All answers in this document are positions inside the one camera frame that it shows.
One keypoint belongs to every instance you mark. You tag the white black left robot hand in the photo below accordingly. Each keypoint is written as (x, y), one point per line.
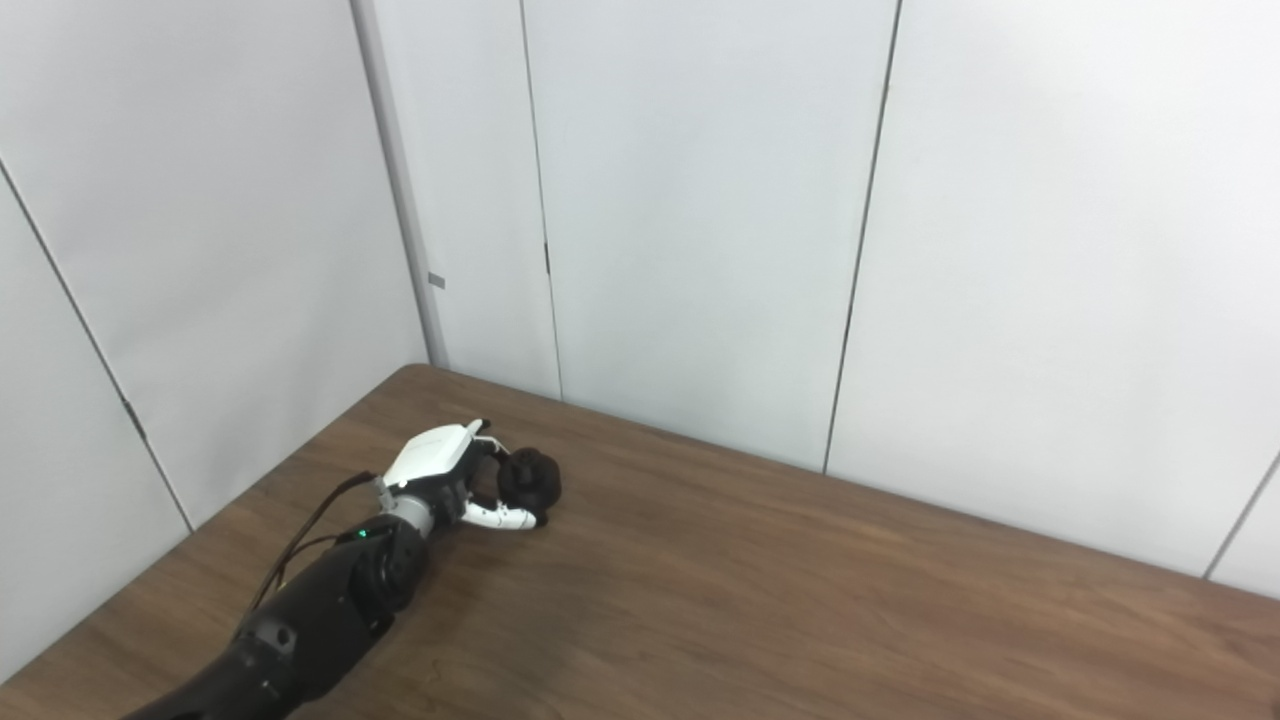
(430, 455)

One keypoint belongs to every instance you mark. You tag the round black part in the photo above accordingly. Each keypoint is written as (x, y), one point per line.
(530, 482)

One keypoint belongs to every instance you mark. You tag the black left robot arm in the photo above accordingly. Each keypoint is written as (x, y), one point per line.
(320, 620)

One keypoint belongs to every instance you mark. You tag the grey wall corner post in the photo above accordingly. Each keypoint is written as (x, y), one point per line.
(400, 180)

